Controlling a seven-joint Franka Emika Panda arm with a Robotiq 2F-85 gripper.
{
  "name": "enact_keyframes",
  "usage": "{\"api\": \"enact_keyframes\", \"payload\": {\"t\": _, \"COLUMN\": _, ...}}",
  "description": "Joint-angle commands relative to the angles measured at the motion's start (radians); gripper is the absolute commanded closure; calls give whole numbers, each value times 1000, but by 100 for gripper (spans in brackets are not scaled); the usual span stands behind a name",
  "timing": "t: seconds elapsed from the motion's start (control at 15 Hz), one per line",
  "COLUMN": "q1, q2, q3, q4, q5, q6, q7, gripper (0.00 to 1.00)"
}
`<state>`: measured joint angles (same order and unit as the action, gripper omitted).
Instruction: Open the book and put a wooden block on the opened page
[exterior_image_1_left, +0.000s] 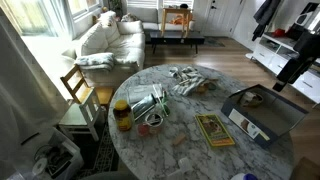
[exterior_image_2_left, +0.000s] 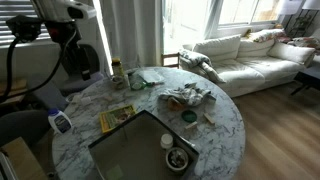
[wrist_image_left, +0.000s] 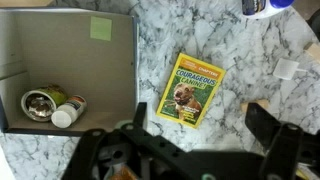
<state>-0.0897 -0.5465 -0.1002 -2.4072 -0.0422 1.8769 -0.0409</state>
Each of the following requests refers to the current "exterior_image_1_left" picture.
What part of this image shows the small wooden block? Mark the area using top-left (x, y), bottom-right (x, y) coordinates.
top-left (172, 133), bottom-right (186, 146)

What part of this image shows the yellow green picture book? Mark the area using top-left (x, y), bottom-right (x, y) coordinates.
top-left (195, 114), bottom-right (235, 147)

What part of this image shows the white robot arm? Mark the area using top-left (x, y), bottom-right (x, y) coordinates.
top-left (273, 3), bottom-right (320, 92)

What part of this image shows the clear plastic container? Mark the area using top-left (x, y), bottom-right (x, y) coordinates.
top-left (127, 84), bottom-right (163, 103)

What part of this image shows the clear tape roll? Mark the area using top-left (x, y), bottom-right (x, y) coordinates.
top-left (145, 113), bottom-right (163, 134)

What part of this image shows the silver foil pouch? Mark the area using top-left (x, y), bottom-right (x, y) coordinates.
top-left (132, 94), bottom-right (157, 121)

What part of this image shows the white striped cloth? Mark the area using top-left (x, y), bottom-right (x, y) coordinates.
top-left (169, 66), bottom-right (207, 96)

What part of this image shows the red small cup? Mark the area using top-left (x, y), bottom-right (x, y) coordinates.
top-left (138, 124), bottom-right (149, 136)

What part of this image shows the amber vitamin bottle yellow lid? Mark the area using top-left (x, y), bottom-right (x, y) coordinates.
top-left (113, 100), bottom-right (132, 131)

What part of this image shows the black coffee table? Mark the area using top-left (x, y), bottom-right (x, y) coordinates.
top-left (150, 31), bottom-right (205, 51)

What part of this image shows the white sofa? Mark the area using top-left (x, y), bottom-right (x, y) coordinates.
top-left (61, 6), bottom-right (196, 88)

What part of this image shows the grey folded blanket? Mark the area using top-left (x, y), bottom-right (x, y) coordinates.
top-left (75, 52), bottom-right (115, 71)

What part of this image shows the white small chair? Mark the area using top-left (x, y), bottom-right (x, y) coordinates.
top-left (58, 88), bottom-right (102, 142)

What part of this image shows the white measuring scoop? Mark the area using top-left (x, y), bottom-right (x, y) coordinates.
top-left (167, 157), bottom-right (193, 180)

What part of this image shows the wooden stool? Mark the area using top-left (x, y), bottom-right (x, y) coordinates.
top-left (160, 8), bottom-right (192, 37)

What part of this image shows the wooden chair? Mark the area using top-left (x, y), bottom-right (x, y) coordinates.
top-left (60, 65), bottom-right (114, 106)

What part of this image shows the white plastic bottle blue cap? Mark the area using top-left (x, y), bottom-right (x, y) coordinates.
top-left (230, 173), bottom-right (258, 180)

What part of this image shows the white tv console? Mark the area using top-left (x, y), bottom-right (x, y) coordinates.
top-left (251, 32), bottom-right (320, 104)

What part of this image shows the white storage bin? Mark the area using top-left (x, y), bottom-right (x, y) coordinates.
top-left (21, 128), bottom-right (84, 180)

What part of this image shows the hanging dark jacket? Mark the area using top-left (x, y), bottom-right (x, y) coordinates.
top-left (252, 0), bottom-right (281, 41)

